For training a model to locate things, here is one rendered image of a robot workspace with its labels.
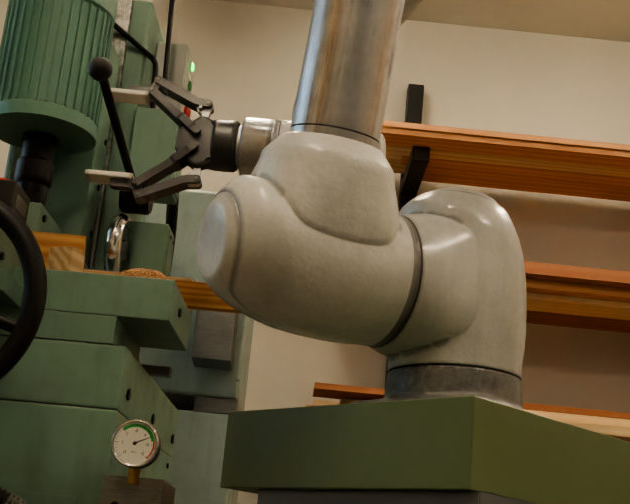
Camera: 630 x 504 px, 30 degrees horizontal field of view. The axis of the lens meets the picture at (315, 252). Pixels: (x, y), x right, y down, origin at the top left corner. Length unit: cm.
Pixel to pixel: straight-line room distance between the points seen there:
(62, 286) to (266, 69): 296
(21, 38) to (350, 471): 100
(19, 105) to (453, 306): 86
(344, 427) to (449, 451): 14
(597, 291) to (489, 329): 262
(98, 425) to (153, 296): 19
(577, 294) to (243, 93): 151
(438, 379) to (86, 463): 56
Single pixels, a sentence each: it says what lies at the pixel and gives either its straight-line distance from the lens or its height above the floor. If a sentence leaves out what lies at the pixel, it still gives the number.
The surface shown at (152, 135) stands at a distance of 209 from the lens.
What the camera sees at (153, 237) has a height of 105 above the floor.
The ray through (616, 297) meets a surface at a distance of 393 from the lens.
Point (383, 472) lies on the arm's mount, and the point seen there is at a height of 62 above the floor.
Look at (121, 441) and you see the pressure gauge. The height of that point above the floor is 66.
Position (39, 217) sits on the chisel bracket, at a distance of 184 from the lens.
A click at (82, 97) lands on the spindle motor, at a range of 190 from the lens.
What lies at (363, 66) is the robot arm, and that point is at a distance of 126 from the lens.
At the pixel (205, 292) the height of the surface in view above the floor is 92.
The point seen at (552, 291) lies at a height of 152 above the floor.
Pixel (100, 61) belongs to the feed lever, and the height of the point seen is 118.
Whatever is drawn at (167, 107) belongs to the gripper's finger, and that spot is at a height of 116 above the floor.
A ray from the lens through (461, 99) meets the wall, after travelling 456.
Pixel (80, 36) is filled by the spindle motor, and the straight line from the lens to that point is 193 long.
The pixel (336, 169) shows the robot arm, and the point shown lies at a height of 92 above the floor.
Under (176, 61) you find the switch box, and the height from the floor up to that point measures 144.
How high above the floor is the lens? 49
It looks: 17 degrees up
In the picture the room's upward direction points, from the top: 5 degrees clockwise
